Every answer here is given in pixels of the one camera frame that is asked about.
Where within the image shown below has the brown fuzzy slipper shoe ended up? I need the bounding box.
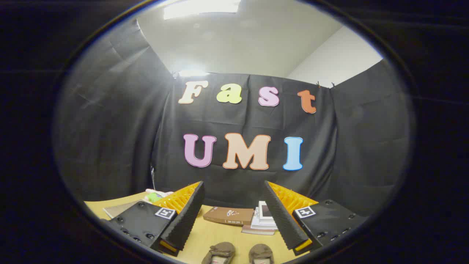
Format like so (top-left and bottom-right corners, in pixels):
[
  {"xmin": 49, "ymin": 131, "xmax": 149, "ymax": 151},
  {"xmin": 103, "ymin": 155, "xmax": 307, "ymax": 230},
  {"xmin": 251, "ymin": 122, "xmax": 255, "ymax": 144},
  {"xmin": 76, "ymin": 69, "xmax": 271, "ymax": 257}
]
[
  {"xmin": 201, "ymin": 242, "xmax": 236, "ymax": 264},
  {"xmin": 248, "ymin": 244, "xmax": 274, "ymax": 264}
]

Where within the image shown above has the pinkish book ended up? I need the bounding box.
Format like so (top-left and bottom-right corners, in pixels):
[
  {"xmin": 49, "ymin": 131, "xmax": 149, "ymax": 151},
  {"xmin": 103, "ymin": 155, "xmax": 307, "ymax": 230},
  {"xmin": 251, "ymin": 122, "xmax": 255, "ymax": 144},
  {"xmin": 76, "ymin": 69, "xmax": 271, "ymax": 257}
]
[{"xmin": 241, "ymin": 224, "xmax": 276, "ymax": 235}]

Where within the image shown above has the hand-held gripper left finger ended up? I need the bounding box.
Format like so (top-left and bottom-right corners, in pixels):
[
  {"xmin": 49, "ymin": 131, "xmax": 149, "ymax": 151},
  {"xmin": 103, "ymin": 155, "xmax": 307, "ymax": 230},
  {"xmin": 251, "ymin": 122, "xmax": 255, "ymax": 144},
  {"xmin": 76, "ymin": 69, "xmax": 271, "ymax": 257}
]
[{"xmin": 101, "ymin": 181, "xmax": 206, "ymax": 257}]

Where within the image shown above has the ceiling light panel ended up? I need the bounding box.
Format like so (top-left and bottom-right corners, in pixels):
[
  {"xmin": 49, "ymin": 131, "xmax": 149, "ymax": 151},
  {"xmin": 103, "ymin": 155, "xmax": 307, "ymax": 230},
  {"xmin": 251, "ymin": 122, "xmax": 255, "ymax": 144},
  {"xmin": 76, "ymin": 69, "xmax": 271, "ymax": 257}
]
[{"xmin": 163, "ymin": 0, "xmax": 241, "ymax": 19}]

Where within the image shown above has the black backdrop cloth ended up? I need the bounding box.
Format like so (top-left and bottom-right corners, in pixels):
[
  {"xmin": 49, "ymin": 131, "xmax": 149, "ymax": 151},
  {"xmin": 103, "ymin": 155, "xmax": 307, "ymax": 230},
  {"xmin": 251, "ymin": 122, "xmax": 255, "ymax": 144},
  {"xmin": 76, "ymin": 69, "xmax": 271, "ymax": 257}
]
[{"xmin": 53, "ymin": 18, "xmax": 416, "ymax": 220}]

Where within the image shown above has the brown cover book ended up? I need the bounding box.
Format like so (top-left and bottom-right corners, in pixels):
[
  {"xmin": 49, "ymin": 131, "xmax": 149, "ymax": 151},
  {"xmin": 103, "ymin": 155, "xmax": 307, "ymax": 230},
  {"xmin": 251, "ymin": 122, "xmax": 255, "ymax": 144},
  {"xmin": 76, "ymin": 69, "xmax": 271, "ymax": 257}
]
[{"xmin": 203, "ymin": 206, "xmax": 254, "ymax": 225}]

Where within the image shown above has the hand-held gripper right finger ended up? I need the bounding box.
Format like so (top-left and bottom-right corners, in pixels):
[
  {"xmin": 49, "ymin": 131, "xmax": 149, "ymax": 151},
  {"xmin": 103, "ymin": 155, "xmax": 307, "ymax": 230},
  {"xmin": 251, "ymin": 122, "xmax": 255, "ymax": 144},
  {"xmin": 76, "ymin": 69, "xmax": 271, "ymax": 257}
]
[{"xmin": 263, "ymin": 180, "xmax": 369, "ymax": 256}]

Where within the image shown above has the pink green plush toy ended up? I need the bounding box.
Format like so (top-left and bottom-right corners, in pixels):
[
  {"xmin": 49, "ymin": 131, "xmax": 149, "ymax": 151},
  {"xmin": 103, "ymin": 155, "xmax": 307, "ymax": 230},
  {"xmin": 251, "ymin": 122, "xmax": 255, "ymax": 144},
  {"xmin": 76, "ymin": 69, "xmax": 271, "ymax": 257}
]
[{"xmin": 145, "ymin": 189, "xmax": 173, "ymax": 203}]

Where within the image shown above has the thick white book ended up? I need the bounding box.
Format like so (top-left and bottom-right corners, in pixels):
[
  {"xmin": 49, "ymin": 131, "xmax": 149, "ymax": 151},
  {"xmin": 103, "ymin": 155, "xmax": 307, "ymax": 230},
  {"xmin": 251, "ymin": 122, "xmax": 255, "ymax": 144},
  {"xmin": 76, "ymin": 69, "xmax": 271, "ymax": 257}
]
[{"xmin": 250, "ymin": 207, "xmax": 279, "ymax": 231}]

